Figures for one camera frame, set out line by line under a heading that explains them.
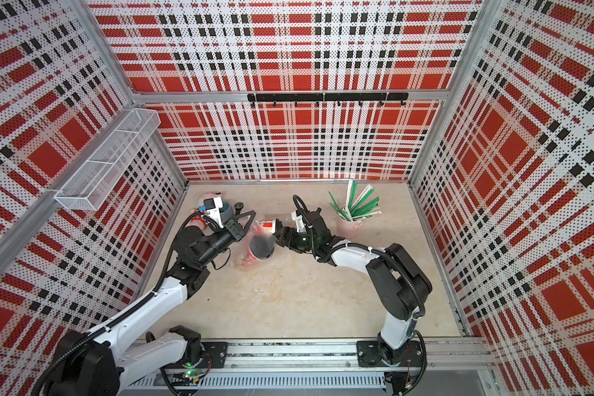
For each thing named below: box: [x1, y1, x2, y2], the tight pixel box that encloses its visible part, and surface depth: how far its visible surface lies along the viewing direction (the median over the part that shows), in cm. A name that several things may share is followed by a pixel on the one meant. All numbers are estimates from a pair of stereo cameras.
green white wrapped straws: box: [328, 179, 382, 222], surface depth 96 cm
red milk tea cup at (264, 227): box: [250, 218, 277, 237], surface depth 86 cm
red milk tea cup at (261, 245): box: [247, 226, 277, 260], surface depth 78 cm
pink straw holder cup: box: [336, 216, 363, 239], surface depth 96 cm
